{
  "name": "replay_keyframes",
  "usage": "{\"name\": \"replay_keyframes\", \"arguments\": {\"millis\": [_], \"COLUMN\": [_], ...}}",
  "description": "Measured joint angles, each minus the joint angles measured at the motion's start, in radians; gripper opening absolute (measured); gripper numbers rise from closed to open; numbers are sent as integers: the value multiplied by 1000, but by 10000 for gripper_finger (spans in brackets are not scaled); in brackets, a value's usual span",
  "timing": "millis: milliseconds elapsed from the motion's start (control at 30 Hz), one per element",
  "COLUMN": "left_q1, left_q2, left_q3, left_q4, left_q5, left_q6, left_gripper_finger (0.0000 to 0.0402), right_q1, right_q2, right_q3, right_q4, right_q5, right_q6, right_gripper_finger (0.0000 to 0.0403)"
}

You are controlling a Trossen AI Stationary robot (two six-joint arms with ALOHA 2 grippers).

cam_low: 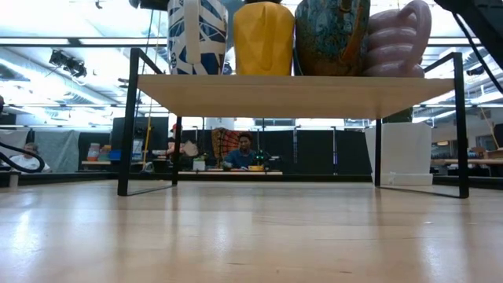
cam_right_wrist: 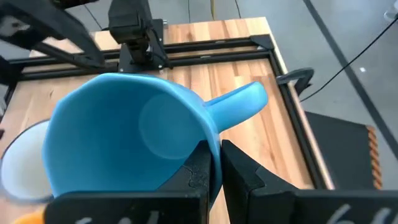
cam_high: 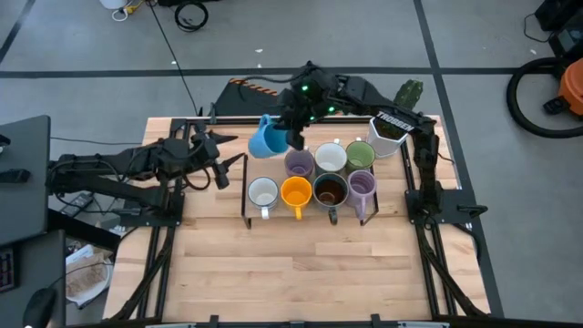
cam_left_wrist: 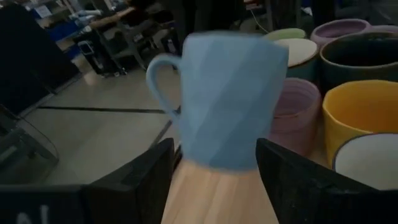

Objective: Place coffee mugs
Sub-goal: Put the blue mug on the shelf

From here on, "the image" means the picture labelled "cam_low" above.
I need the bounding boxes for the orange mandala tapestry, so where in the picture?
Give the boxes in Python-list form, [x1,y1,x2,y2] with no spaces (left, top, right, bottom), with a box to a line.
[211,127,241,166]

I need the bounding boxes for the white hexagonal planter pot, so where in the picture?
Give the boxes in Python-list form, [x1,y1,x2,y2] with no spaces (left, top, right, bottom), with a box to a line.
[364,121,433,186]

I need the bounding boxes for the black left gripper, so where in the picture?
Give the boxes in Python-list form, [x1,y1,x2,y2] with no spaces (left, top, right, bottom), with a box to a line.
[129,0,170,12]

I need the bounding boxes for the black thick cable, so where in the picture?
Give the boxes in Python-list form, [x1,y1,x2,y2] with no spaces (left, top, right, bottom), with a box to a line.
[0,141,46,174]

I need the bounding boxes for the black device with green light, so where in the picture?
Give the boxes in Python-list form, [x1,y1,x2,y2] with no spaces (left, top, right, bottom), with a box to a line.
[253,151,272,170]

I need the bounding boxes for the white mug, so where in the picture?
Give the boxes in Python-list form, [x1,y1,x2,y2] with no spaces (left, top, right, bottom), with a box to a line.
[167,0,229,75]

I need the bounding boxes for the black ceiling-hung device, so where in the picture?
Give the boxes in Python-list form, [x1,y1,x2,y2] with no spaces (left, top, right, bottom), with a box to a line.
[49,50,88,79]

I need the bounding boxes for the person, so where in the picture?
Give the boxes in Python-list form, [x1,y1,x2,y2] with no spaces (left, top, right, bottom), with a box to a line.
[222,131,257,171]
[167,123,188,156]
[8,141,52,174]

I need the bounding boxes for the lavender ribbed mug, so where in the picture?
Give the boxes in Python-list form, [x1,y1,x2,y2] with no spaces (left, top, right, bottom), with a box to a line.
[361,0,432,78]

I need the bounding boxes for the wooden shelf riser, black legs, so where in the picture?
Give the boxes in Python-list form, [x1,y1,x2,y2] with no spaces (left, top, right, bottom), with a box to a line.
[117,47,471,200]

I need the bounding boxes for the yellow-orange faceted mug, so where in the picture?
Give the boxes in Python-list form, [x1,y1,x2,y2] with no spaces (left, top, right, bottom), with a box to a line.
[233,0,296,76]

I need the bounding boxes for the dark teal brown glazed mug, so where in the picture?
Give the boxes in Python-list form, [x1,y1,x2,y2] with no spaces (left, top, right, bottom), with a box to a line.
[294,0,371,77]

